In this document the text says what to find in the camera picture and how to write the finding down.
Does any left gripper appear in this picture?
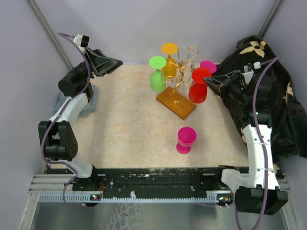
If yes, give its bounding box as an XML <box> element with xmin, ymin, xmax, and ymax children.
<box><xmin>70</xmin><ymin>46</ymin><xmax>123</xmax><ymax>81</ymax></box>

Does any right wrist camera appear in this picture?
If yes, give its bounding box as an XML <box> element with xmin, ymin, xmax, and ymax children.
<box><xmin>243</xmin><ymin>62</ymin><xmax>261</xmax><ymax>84</ymax></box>

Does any red plastic wine glass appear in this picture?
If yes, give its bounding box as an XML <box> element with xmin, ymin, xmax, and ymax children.
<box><xmin>189</xmin><ymin>67</ymin><xmax>212</xmax><ymax>104</ymax></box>

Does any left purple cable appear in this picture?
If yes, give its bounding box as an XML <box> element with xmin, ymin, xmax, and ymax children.
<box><xmin>40</xmin><ymin>32</ymin><xmax>92</xmax><ymax>209</ymax></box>

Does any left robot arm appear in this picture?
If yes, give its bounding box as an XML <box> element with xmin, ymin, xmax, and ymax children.
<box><xmin>38</xmin><ymin>48</ymin><xmax>123</xmax><ymax>190</ymax></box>

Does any magenta wine glass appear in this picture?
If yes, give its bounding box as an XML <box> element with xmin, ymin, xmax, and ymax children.
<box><xmin>176</xmin><ymin>126</ymin><xmax>197</xmax><ymax>154</ymax></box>
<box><xmin>191</xmin><ymin>60</ymin><xmax>217</xmax><ymax>84</ymax></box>

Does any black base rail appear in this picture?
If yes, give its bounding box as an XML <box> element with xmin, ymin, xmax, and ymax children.
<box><xmin>72</xmin><ymin>165</ymin><xmax>233</xmax><ymax>199</ymax></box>

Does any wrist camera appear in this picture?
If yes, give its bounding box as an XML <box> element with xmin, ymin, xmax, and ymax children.
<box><xmin>73</xmin><ymin>34</ymin><xmax>90</xmax><ymax>52</ymax></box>
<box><xmin>243</xmin><ymin>62</ymin><xmax>261</xmax><ymax>84</ymax></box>

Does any grey cloth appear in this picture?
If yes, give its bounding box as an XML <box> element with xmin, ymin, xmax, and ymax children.
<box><xmin>53</xmin><ymin>85</ymin><xmax>99</xmax><ymax>117</ymax></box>

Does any magenta wine glass front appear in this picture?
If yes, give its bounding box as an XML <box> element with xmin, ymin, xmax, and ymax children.
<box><xmin>176</xmin><ymin>126</ymin><xmax>197</xmax><ymax>154</ymax></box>

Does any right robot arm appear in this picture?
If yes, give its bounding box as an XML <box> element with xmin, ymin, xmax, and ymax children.
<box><xmin>204</xmin><ymin>70</ymin><xmax>288</xmax><ymax>215</ymax></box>

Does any orange plastic wine glass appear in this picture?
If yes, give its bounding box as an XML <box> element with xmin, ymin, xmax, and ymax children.
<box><xmin>161</xmin><ymin>43</ymin><xmax>178</xmax><ymax>79</ymax></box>

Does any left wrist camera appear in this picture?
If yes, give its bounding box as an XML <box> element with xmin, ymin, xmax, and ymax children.
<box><xmin>73</xmin><ymin>34</ymin><xmax>90</xmax><ymax>52</ymax></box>

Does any gold wire wine glass rack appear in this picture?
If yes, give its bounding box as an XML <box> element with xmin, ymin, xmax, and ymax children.
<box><xmin>156</xmin><ymin>48</ymin><xmax>196</xmax><ymax>120</ymax></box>

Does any green plastic wine glass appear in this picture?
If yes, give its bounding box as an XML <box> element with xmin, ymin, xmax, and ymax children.
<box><xmin>149</xmin><ymin>56</ymin><xmax>166</xmax><ymax>92</ymax></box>

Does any black floral blanket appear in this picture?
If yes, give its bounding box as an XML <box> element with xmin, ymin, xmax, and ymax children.
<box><xmin>213</xmin><ymin>35</ymin><xmax>307</xmax><ymax>163</ymax></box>

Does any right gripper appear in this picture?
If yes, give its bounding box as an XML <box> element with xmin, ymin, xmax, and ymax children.
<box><xmin>203</xmin><ymin>70</ymin><xmax>251</xmax><ymax>104</ymax></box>

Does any clear wine glass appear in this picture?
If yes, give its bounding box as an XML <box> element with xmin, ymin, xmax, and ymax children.
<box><xmin>184</xmin><ymin>46</ymin><xmax>199</xmax><ymax>72</ymax></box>

